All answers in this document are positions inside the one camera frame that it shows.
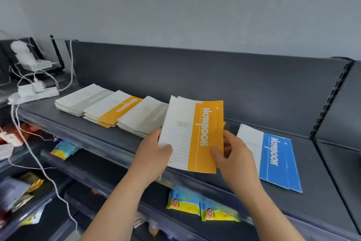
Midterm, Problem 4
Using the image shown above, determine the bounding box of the person's right hand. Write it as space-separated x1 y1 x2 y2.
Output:
210 130 264 196

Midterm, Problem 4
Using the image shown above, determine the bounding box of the person's left hand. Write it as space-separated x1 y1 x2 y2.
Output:
128 128 173 187

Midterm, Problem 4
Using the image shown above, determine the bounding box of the small blue notebook stack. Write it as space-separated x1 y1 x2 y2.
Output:
236 123 303 193

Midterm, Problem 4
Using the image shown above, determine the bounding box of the small grey notebook stack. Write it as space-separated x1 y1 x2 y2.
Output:
116 96 169 138
54 83 115 117

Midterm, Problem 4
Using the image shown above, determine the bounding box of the small orange notebook stack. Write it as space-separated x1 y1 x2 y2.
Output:
82 90 144 129
158 95 226 174

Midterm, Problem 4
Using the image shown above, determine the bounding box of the person's left forearm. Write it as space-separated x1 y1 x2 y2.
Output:
80 177 154 241

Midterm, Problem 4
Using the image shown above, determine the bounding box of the yellow blue snack packet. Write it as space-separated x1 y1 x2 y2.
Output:
199 197 242 223
50 140 80 161
165 185 203 217

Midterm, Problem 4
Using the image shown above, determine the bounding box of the dark grey back panel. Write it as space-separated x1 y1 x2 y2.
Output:
66 41 352 138
314 60 361 153

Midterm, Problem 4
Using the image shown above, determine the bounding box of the slotted dark metal upright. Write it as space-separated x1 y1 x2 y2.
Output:
309 57 355 140

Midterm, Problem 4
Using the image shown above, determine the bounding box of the yellow brown snack packet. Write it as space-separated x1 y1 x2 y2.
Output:
11 171 45 212

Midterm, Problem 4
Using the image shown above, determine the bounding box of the white power strip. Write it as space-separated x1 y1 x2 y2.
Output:
8 86 60 105

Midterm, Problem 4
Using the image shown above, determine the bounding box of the orange white packet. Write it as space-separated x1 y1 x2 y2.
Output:
0 124 41 146

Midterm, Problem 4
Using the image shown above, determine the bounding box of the black router body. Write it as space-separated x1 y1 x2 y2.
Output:
8 64 66 78

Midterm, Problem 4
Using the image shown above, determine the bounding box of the white charger plug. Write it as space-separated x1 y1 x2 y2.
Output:
33 78 46 93

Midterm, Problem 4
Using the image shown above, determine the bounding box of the grey foil packet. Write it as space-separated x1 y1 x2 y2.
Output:
0 177 32 212

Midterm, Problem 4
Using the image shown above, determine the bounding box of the white power adapter block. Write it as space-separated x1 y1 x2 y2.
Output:
18 84 36 98

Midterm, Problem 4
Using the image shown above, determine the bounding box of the black router antenna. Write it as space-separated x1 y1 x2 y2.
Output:
50 34 65 70

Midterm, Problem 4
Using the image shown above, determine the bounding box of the white padded pouch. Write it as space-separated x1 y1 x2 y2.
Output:
0 143 15 162

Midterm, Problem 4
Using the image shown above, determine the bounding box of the white router device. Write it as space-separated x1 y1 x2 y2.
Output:
11 40 36 64

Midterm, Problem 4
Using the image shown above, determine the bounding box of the white router box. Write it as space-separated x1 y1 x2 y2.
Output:
0 37 43 67

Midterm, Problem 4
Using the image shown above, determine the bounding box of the clear plastic price rail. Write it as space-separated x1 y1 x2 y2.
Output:
17 110 361 241

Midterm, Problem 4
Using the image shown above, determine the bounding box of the thin white cable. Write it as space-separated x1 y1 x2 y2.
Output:
10 104 79 234

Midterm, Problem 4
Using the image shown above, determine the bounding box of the thick white braided cable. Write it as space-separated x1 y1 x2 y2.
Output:
50 38 75 93

